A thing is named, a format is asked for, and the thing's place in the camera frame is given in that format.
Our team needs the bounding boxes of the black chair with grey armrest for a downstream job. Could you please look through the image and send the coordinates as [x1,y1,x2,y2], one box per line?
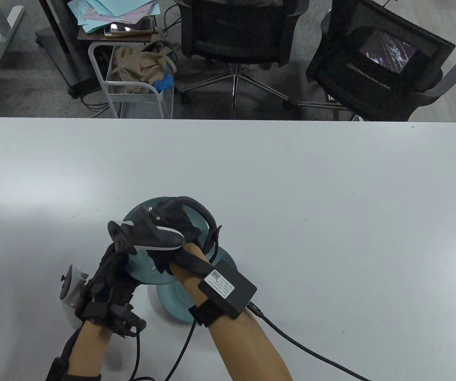
[297,0,456,121]

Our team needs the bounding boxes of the phone with shiny screen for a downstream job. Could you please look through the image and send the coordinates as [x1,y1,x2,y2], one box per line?
[104,17,153,37]

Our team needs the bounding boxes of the brown side table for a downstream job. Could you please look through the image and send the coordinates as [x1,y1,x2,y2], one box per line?
[77,28,153,43]

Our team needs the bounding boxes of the white wire cart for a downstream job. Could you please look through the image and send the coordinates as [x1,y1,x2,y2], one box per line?
[88,40,174,119]

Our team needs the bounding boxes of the black right glove cable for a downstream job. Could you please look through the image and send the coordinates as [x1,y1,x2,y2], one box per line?
[168,321,197,381]

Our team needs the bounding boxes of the grey left hand tracker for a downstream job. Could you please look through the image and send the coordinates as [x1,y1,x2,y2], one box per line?
[59,264,90,329]

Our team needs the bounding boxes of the person's left forearm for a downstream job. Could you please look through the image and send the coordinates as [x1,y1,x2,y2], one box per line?
[67,319,111,375]

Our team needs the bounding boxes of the beige cloth bag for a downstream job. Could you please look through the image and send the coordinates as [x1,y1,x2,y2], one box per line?
[112,44,177,94]

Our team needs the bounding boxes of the stack of light blue papers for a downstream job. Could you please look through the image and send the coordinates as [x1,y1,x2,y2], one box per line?
[67,0,161,33]

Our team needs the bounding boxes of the grey hand tracker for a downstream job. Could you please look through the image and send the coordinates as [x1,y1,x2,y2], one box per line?
[59,264,90,329]
[107,196,222,264]

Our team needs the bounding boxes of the black left wrist module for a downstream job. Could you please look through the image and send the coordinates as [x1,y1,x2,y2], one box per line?
[109,304,147,338]

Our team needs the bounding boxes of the person's left hand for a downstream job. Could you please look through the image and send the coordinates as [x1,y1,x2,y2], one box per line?
[75,242,138,330]

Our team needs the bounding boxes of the person's right forearm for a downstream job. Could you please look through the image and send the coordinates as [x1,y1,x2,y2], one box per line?
[171,242,294,381]

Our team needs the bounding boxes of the black sensor box cable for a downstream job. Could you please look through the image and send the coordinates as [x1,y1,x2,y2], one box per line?
[248,304,367,381]

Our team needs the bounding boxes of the blue gloves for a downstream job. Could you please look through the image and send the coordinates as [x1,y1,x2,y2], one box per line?
[155,73,174,92]

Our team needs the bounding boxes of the grey right hand tracker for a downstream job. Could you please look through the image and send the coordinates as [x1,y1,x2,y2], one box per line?
[107,196,222,264]

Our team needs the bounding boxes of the black mesh office chair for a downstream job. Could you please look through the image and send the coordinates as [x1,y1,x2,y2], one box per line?
[174,0,310,119]

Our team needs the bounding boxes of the black left glove cable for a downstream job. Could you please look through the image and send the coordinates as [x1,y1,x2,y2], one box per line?
[131,331,153,381]

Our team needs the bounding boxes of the black right forearm sensor box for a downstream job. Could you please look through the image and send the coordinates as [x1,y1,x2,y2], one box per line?
[198,260,257,320]

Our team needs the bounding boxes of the teal plate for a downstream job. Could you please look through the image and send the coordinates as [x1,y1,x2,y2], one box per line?
[157,246,238,323]
[122,197,213,285]

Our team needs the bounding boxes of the black glove cable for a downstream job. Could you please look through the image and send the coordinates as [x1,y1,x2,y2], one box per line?
[168,321,197,381]
[131,331,153,381]

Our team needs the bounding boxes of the white desk leg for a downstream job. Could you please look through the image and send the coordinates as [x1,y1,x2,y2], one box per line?
[0,0,26,66]

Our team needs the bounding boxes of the person's right hand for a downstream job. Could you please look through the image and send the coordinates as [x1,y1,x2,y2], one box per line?
[153,202,201,276]

